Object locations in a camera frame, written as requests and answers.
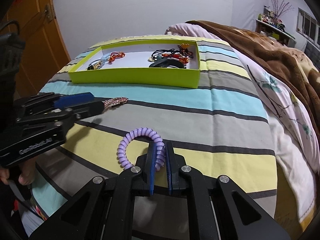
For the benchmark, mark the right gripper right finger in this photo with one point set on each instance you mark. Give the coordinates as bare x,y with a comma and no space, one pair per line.
177,180

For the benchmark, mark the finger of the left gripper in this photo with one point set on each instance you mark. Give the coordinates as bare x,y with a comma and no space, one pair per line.
86,110
67,101

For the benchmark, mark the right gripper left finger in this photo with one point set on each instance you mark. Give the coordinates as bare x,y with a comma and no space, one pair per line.
147,162

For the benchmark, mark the black smart band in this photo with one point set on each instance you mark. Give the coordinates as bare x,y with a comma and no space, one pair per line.
167,63

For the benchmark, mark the lime green jewelry box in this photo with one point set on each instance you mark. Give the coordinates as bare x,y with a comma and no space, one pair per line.
127,61

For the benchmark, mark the person's left hand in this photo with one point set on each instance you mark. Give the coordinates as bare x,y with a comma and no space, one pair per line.
24,172

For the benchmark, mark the black gold flower scrunchie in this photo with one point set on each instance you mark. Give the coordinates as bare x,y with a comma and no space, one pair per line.
93,67

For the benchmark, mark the striped bed sheet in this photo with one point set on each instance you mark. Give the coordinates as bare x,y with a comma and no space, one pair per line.
220,127

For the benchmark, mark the orange wooden door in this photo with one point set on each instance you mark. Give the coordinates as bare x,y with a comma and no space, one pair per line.
45,52

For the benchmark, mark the brown fleece blanket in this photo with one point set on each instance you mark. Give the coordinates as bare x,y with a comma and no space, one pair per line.
289,65

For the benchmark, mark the cluttered wooden shelf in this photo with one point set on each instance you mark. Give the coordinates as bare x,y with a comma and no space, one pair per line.
268,25

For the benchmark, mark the purple blossom branches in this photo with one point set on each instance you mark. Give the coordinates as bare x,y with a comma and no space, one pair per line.
281,7

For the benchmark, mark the barred window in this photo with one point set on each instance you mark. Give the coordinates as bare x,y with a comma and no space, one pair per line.
308,27

